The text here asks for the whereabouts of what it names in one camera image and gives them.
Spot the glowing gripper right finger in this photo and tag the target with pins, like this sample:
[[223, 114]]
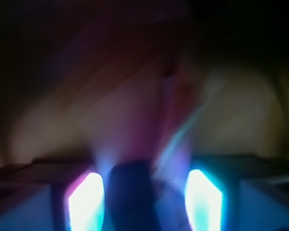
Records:
[[238, 193]]

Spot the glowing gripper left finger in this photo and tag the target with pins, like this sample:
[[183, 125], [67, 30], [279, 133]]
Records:
[[46, 196]]

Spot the blue rectangular block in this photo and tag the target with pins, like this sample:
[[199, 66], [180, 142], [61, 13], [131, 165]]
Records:
[[130, 198]]

